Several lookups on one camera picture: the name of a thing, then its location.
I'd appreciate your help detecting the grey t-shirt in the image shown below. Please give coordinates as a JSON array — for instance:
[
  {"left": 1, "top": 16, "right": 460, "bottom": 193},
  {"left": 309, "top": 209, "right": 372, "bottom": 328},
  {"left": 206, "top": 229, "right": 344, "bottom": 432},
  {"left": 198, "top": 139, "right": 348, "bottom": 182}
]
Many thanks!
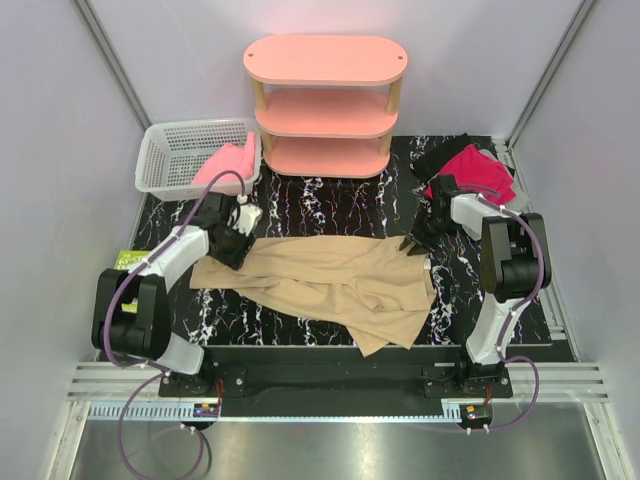
[{"left": 503, "top": 165, "right": 530, "bottom": 212}]

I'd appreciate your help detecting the white plastic basket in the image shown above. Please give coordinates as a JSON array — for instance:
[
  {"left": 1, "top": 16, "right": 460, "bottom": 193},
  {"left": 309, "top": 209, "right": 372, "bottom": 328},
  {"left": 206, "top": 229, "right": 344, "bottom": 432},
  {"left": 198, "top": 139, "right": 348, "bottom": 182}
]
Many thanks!
[{"left": 135, "top": 117, "right": 259, "bottom": 202}]

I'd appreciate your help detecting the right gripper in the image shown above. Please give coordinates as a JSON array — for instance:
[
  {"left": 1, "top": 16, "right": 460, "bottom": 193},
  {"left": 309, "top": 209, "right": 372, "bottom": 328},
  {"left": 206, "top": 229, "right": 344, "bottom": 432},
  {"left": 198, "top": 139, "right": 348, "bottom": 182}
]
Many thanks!
[{"left": 401, "top": 207, "right": 456, "bottom": 256}]

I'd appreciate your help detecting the black t-shirt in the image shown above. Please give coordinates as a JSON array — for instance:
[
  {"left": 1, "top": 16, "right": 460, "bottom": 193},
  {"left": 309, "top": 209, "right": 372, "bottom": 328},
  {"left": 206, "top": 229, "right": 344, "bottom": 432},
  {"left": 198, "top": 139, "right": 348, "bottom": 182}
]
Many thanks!
[{"left": 411, "top": 134, "right": 473, "bottom": 184}]

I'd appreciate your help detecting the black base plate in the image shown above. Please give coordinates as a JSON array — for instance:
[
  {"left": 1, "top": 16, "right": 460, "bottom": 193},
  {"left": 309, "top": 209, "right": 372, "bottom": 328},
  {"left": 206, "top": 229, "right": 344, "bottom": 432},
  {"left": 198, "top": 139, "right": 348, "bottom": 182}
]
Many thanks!
[{"left": 159, "top": 346, "right": 532, "bottom": 421}]

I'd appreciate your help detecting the magenta t-shirt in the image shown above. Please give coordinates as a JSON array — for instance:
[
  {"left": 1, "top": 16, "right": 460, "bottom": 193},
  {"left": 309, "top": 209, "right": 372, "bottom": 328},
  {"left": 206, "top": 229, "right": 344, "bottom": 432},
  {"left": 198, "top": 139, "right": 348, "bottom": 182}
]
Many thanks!
[{"left": 437, "top": 144, "right": 512, "bottom": 204}]

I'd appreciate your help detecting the green treehouse book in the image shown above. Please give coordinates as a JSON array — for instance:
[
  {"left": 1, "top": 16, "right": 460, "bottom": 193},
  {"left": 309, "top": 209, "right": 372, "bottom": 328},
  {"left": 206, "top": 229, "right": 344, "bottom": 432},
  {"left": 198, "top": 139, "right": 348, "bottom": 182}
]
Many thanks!
[{"left": 114, "top": 250, "right": 148, "bottom": 314}]

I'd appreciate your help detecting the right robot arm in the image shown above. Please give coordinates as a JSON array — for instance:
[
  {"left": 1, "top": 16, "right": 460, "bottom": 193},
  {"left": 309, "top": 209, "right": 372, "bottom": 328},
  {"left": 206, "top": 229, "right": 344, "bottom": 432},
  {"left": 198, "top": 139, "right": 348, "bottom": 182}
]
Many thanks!
[{"left": 399, "top": 174, "right": 552, "bottom": 397}]

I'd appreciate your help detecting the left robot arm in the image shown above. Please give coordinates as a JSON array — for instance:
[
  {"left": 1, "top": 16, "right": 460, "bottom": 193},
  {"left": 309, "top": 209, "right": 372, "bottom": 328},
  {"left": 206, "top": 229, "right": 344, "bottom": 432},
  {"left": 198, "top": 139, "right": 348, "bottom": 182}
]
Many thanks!
[{"left": 91, "top": 193, "right": 263, "bottom": 396}]

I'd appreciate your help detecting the pink t-shirt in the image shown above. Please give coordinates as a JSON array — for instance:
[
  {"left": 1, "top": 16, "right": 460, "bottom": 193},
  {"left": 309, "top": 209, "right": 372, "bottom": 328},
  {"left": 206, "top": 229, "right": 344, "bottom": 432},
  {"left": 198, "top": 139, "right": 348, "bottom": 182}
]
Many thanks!
[{"left": 192, "top": 131, "right": 256, "bottom": 185}]

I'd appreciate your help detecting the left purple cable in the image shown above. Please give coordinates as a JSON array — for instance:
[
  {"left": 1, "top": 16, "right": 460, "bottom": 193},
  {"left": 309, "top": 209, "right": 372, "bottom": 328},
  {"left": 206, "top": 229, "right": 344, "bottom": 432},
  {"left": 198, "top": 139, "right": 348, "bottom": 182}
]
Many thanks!
[{"left": 97, "top": 170, "right": 246, "bottom": 480}]

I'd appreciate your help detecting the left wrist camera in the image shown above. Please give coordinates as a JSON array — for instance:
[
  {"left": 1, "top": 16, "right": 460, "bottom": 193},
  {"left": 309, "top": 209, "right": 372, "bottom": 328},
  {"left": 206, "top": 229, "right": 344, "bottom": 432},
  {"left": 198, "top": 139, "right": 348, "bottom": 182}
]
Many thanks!
[{"left": 233, "top": 195, "right": 263, "bottom": 236}]

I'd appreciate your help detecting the pink three-tier shelf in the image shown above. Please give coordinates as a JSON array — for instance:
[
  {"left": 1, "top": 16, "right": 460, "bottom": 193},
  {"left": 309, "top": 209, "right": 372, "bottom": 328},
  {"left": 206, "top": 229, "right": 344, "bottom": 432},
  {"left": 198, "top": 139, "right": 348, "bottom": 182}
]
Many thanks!
[{"left": 243, "top": 34, "right": 408, "bottom": 179}]

